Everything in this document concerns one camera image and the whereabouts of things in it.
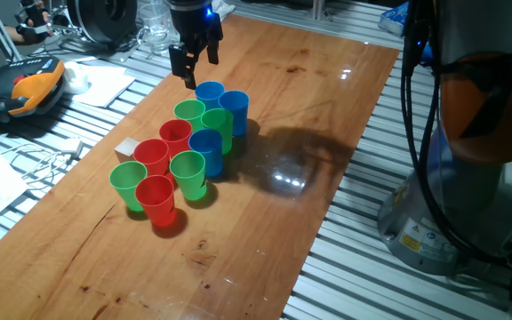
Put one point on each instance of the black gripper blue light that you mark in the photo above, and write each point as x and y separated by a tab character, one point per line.
191	22

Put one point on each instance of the white crumpled tissue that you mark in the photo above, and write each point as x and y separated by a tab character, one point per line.
222	6

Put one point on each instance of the white tissue lump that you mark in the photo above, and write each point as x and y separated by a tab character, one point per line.
76	80

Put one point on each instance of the green plastic cup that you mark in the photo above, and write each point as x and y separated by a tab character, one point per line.
189	178
125	182
188	111
222	133

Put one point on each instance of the blue plastic cup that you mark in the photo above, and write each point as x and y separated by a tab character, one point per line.
209	155
238	115
207	98

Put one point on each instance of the varnished wooden board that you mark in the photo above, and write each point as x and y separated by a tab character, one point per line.
260	231

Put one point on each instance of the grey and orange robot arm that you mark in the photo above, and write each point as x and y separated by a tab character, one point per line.
460	200

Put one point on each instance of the orange and black teach pendant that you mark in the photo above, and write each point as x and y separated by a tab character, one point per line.
34	86

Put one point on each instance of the person's hand with black strap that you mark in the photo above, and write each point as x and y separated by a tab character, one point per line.
34	24

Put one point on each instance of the red plastic cup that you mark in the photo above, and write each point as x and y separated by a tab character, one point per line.
175	133
156	200
151	155

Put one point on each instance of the blue tissue pack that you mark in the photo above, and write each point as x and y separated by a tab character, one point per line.
394	20

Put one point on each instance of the small wooden block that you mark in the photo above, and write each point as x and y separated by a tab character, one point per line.
125	149

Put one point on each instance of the black round spool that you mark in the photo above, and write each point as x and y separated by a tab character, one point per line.
105	22

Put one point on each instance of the clear glass mug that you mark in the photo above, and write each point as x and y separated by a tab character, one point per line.
156	31

